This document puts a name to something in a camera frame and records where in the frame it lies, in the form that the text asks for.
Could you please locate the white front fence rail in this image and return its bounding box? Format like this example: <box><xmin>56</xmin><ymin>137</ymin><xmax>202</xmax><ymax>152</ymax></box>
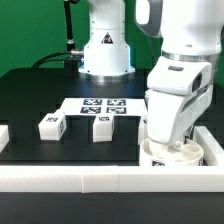
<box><xmin>0</xmin><ymin>166</ymin><xmax>224</xmax><ymax>193</ymax></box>

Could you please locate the white tag sheet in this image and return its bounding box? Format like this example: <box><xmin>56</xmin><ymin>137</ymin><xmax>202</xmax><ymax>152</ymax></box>
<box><xmin>60</xmin><ymin>98</ymin><xmax>147</xmax><ymax>116</ymax></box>

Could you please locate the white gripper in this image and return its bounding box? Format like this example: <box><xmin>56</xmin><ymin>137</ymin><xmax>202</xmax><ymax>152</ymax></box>
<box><xmin>147</xmin><ymin>56</ymin><xmax>213</xmax><ymax>146</ymax></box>

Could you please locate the black cable bundle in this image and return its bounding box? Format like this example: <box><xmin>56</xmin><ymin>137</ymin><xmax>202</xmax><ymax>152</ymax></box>
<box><xmin>31</xmin><ymin>49</ymin><xmax>84</xmax><ymax>70</ymax></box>

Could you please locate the white round stool seat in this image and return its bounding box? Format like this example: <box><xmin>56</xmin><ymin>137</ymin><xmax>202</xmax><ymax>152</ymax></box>
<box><xmin>139</xmin><ymin>139</ymin><xmax>204</xmax><ymax>167</ymax></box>

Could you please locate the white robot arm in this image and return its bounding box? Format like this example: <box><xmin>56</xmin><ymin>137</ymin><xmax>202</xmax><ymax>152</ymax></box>
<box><xmin>79</xmin><ymin>0</ymin><xmax>224</xmax><ymax>145</ymax></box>

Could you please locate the white right fence rail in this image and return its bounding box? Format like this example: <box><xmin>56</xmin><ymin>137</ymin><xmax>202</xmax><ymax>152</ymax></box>
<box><xmin>193</xmin><ymin>126</ymin><xmax>224</xmax><ymax>167</ymax></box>

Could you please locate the white left fence rail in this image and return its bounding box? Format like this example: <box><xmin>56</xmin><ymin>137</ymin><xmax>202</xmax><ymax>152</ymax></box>
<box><xmin>0</xmin><ymin>125</ymin><xmax>9</xmax><ymax>153</ymax></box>

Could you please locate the white fence rail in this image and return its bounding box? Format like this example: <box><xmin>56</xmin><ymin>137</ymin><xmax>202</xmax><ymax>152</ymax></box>
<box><xmin>193</xmin><ymin>126</ymin><xmax>224</xmax><ymax>167</ymax></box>
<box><xmin>0</xmin><ymin>125</ymin><xmax>9</xmax><ymax>153</ymax></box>
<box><xmin>0</xmin><ymin>166</ymin><xmax>224</xmax><ymax>193</ymax></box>

